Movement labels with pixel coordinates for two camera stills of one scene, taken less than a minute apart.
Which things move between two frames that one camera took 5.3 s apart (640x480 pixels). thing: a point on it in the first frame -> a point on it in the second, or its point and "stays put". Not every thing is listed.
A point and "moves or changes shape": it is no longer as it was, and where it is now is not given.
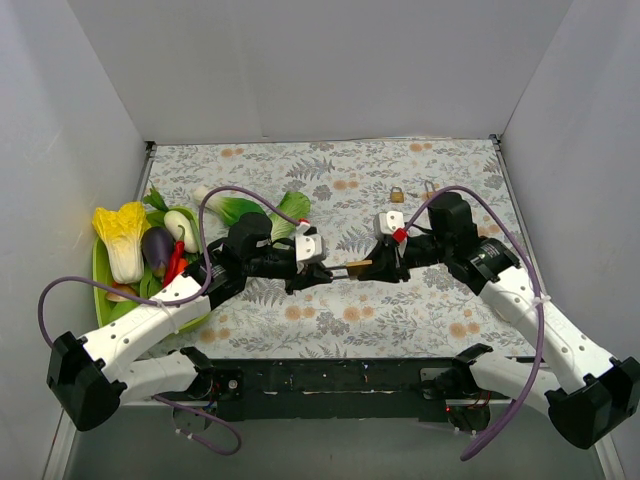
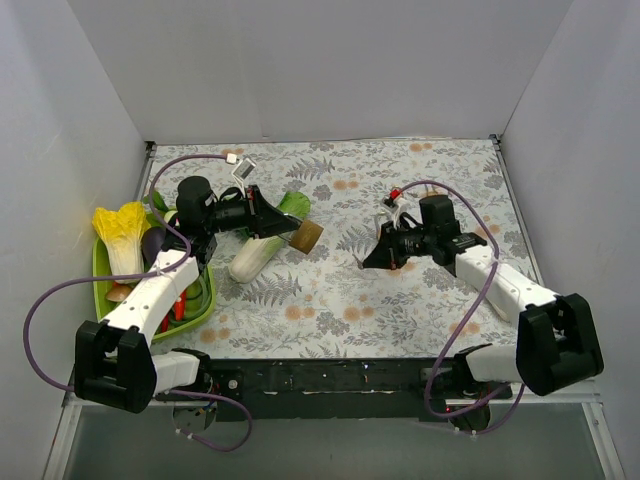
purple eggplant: [158, 243] stays put
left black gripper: [302, 273] -> [253, 210]
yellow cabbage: [123, 231] stays put
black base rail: [324, 389] stays put
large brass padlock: [353, 267] moves or changes shape
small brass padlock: [428, 194] stays put
